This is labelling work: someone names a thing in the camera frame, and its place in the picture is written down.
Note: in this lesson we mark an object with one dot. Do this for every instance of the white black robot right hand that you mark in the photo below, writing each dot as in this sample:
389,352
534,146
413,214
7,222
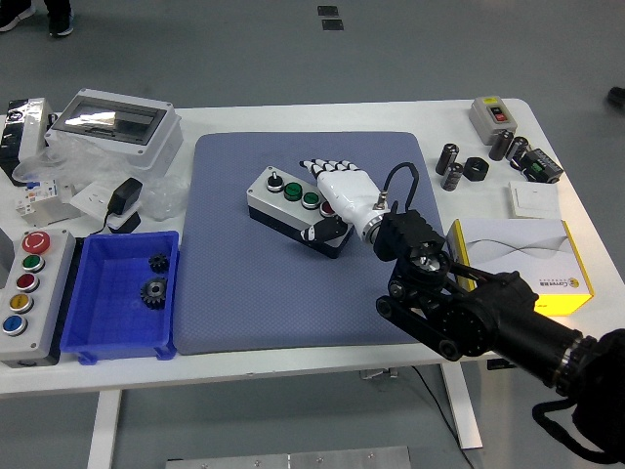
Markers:
342,190

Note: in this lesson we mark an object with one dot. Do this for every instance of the grey four-button control box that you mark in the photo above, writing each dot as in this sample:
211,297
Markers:
273,202

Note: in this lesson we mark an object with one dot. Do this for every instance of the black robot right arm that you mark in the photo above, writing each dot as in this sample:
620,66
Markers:
508,312

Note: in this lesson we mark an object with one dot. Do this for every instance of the grey five-button control box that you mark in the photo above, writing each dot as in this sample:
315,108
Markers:
44,303

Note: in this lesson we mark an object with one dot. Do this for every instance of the blue-grey table mat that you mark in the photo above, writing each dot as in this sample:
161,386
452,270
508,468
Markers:
254,293

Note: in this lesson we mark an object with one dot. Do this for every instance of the black hex nut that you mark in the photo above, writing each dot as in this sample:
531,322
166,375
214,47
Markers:
476,168

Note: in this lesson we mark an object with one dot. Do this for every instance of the black floor plate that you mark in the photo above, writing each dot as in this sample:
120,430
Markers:
327,11
332,25

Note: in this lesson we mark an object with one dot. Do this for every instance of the yellow white carton box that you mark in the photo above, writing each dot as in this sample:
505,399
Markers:
522,244

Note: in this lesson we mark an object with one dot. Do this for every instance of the small black gear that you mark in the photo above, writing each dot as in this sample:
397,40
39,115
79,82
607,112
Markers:
158,263

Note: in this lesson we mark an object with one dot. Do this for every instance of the black module green terminals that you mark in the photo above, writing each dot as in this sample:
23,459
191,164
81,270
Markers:
539,166

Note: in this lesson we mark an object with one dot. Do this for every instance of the white distribution box clear lid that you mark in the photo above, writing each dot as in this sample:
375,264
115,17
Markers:
146,146

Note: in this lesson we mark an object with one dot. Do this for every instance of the large black gear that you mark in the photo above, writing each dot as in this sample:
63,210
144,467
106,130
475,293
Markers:
154,292

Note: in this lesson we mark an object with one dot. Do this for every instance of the black power adapter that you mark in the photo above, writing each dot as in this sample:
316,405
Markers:
124,195

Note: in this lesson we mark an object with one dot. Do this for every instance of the black table control panel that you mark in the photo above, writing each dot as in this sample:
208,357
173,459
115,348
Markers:
498,364

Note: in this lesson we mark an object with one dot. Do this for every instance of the white table leg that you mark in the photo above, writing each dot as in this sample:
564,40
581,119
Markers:
464,410
103,430

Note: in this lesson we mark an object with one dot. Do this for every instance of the clear plastic bag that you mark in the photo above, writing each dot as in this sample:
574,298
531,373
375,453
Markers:
88,163

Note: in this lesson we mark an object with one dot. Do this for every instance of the blue plastic bin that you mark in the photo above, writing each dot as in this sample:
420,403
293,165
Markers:
112,303

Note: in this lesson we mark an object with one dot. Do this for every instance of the grey metal plate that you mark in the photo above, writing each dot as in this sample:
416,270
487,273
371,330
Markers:
293,459

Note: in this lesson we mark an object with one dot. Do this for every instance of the person's shoe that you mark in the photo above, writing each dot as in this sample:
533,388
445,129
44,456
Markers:
61,22
14,14

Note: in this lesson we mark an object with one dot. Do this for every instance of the grey switch box yellow label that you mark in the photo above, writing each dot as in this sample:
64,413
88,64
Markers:
490,122

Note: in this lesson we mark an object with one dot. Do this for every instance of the grey metal table bracket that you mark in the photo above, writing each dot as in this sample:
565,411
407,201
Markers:
378,374

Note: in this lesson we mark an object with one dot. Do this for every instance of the white wall switch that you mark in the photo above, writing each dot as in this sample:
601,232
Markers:
533,199

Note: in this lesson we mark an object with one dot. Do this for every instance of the white wall socket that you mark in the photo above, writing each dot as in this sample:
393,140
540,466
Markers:
90,198

